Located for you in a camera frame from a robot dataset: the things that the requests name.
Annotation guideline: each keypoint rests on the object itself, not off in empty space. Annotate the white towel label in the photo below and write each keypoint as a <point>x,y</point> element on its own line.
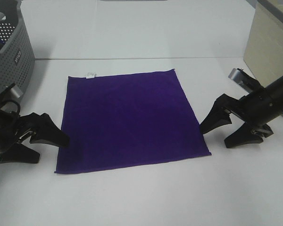
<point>91,75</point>

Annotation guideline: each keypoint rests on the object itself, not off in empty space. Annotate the beige storage bin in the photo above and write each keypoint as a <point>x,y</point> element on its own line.
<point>264,51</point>

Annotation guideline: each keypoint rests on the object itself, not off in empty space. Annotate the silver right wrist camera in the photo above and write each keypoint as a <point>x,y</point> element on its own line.
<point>243,80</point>

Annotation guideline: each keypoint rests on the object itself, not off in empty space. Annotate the purple towel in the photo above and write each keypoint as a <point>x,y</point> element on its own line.
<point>127,120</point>

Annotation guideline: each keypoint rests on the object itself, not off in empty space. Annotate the grey perforated laundry basket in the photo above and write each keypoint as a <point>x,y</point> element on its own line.
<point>16,53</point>

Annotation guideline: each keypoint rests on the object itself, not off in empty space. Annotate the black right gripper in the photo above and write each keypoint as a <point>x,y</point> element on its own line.
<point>255,109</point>

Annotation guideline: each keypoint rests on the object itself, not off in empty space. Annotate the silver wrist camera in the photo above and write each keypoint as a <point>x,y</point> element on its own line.
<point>12,92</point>
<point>243,80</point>

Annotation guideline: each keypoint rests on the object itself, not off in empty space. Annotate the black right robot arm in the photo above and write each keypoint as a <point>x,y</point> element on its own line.
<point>275,90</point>

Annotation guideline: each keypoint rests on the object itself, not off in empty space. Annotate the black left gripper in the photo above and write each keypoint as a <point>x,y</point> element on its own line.
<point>43,129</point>

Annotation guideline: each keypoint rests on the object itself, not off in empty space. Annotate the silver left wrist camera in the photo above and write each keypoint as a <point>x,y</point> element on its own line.
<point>12,92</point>

